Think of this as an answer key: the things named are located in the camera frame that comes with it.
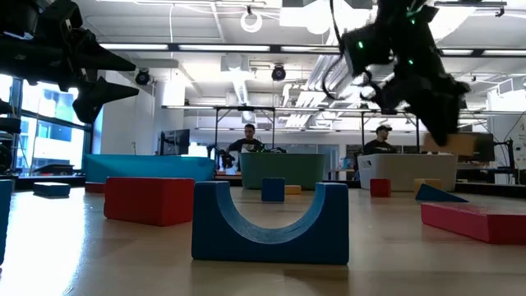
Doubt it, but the black ceiling track fixture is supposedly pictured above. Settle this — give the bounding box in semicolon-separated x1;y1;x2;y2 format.
434;0;508;18

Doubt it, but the red cube block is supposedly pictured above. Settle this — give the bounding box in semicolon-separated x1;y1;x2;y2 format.
370;178;392;198

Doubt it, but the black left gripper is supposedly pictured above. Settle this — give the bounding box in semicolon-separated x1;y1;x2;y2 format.
0;24;140;123

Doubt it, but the blue plastic bin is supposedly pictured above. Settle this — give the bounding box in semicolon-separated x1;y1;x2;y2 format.
84;154;217;183

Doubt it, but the person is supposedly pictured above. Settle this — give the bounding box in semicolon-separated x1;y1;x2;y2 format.
363;125;398;155
228;123;265;155

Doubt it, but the blue arch block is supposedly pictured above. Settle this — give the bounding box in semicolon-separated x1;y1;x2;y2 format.
191;181;350;266

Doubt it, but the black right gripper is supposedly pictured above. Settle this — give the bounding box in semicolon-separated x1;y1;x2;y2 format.
377;49;472;147

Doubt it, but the teal plastic bin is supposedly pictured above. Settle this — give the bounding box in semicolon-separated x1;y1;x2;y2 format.
239;152;326;191

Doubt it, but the blue rectangular block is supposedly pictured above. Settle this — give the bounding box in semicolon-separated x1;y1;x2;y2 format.
33;182;72;198

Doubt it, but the black monitor stand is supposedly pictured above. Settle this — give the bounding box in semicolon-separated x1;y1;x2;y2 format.
494;138;515;170

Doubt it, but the dark background equipment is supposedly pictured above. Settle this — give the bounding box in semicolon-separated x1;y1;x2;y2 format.
0;100;22;176

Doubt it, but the white wall poster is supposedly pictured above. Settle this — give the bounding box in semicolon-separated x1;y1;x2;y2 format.
512;123;526;170

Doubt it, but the black computer monitor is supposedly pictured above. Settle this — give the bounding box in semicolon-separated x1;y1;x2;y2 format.
472;132;496;163
158;128;191;156

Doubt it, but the white hanging ring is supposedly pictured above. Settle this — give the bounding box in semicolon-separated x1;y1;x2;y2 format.
240;11;264;34

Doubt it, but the black metal station frame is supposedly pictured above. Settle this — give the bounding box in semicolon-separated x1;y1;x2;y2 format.
360;109;421;155
214;105;276;160

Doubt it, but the blue wedge block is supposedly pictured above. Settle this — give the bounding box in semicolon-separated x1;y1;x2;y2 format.
415;183;469;204

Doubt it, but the white plastic bin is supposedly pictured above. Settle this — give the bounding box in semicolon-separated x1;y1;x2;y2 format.
357;153;459;192

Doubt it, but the black aluminium table frame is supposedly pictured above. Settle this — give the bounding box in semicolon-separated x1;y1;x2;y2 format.
14;174;526;195

